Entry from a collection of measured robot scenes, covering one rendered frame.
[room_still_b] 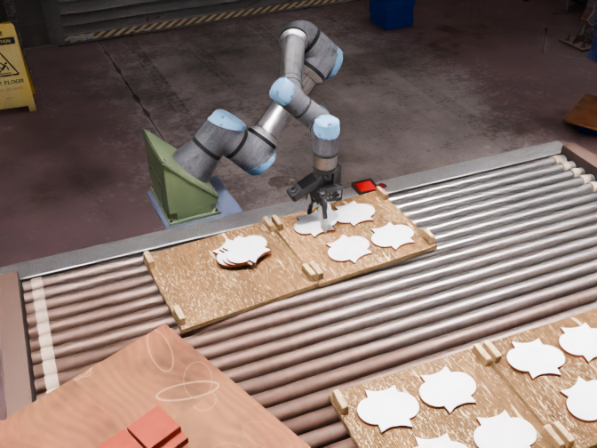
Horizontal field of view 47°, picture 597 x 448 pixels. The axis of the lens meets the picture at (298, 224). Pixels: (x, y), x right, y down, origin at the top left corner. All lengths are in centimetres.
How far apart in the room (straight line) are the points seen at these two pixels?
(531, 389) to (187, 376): 81
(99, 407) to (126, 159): 310
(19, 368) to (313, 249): 88
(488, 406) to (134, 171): 314
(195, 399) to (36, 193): 296
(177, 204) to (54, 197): 204
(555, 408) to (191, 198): 128
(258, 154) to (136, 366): 98
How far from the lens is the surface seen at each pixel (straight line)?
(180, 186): 225
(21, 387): 178
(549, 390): 177
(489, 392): 172
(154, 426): 128
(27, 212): 417
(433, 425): 163
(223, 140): 228
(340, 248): 206
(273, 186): 412
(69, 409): 157
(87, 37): 651
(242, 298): 190
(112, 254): 216
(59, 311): 200
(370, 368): 176
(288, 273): 198
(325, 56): 238
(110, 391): 158
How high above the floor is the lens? 220
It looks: 35 degrees down
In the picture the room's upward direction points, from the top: straight up
